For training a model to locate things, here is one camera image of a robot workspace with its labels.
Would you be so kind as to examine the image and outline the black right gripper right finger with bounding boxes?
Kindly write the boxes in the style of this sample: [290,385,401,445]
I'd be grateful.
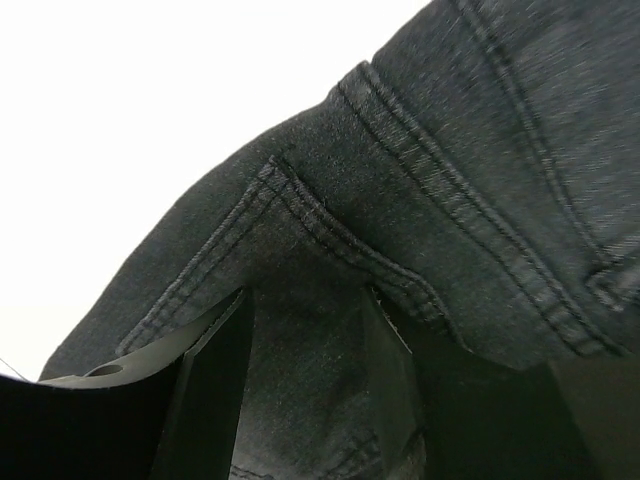
[361,289,426,479]

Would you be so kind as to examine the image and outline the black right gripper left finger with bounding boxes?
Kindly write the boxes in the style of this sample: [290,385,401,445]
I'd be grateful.
[43,290,254,479]

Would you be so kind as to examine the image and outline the black trousers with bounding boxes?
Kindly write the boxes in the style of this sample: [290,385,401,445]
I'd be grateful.
[42,1,639,479]

